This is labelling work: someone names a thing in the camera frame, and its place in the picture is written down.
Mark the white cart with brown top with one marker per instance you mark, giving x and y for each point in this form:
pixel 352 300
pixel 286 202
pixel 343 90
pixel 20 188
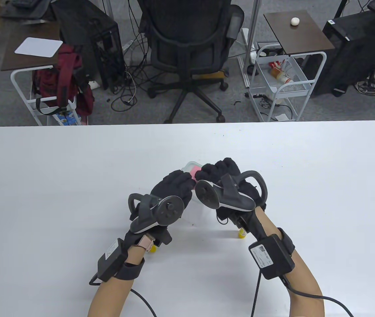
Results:
pixel 299 36
pixel 25 62

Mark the red backpack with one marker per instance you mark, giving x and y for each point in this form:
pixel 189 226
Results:
pixel 65 72

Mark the black computer tower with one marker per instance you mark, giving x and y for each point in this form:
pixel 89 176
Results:
pixel 356 46
pixel 85 26

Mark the small white ball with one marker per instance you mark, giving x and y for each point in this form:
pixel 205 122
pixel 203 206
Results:
pixel 295 21

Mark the white mouse pad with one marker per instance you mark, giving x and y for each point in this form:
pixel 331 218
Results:
pixel 39 47

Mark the person's right forearm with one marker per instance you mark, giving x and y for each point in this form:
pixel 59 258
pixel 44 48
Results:
pixel 303 280

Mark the liquid glue bottle yellow base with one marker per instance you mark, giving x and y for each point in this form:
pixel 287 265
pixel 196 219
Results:
pixel 242 234

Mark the pink wrist watch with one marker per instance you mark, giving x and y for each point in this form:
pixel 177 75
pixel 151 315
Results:
pixel 145 242

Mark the red white snack packet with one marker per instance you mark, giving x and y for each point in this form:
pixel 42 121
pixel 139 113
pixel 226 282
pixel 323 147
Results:
pixel 285 74

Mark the black keyboard tray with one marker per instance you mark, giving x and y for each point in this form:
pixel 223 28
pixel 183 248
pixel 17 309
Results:
pixel 25 12

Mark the person's right hand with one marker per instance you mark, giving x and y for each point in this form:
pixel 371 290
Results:
pixel 222 166

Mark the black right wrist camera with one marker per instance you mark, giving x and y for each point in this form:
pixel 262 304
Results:
pixel 243 224

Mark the grey hand controller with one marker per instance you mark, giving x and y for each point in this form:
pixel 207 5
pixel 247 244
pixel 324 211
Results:
pixel 167 209
pixel 230 198

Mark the person's left forearm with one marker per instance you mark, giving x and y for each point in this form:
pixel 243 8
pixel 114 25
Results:
pixel 108 297

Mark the grey right hand controller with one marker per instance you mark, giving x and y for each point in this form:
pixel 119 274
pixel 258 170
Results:
pixel 230 198

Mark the person's left hand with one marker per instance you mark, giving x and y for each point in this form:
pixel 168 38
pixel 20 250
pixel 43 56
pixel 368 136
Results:
pixel 174 183

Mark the black office chair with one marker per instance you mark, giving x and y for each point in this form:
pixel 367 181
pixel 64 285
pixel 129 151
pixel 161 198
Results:
pixel 187 39

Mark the black box on right forearm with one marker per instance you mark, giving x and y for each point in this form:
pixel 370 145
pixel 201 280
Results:
pixel 271 257

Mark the clear plastic container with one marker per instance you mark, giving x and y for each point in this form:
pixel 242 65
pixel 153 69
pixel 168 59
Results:
pixel 202 216

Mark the black keyboard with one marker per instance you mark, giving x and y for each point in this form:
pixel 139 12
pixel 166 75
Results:
pixel 24 2

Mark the aluminium post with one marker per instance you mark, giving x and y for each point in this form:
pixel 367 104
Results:
pixel 256 10

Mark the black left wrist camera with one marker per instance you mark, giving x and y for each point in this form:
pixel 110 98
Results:
pixel 167 238

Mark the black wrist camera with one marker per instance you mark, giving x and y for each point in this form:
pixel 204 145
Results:
pixel 243 224
pixel 167 238

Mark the pink card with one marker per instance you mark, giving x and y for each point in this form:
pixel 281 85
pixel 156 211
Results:
pixel 194 172

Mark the blue box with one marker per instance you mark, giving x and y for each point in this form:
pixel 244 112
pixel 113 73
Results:
pixel 67 119

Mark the grey left hand controller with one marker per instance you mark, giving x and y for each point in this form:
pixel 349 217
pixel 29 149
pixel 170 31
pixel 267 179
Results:
pixel 167 209

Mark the black box on left forearm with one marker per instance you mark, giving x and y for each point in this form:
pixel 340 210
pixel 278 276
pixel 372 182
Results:
pixel 111 261

